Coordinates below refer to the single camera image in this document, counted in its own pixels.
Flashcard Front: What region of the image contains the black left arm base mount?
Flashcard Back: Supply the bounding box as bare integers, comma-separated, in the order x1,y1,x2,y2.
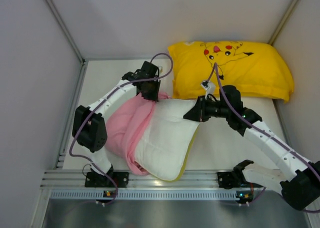
84,172,130,189

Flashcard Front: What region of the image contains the pink pillowcase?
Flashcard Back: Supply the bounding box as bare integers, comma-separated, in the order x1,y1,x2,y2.
105,94,174,175

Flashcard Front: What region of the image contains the yellow Pikachu pillow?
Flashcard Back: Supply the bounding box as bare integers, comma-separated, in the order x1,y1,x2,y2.
168,41,295,102

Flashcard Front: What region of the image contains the white pillow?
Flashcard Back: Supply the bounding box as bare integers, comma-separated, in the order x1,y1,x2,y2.
139,99,200,182

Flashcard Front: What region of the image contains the aluminium frame post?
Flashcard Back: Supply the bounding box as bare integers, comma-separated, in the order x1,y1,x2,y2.
267,0,301,46
44,0,86,64

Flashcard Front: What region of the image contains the aluminium frame post left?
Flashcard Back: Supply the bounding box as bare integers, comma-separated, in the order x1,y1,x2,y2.
44,0,86,64

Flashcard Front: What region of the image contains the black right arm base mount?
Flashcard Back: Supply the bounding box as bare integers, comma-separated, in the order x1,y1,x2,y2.
217,171,250,190

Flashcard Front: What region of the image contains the slotted cable duct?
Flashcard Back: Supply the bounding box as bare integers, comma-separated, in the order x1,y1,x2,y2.
49,190,276,201

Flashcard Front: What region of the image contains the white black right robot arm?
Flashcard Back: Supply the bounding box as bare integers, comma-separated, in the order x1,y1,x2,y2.
183,85,320,211

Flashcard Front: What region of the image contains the aluminium frame post right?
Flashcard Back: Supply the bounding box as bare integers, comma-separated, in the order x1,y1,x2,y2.
267,0,301,46

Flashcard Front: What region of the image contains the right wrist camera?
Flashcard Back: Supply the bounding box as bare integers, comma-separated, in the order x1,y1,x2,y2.
201,80,216,96

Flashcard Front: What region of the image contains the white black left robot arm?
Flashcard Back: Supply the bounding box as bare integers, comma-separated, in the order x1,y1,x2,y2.
69,61,161,175

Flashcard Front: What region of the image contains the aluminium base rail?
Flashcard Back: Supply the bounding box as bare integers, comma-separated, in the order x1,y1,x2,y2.
41,170,283,189

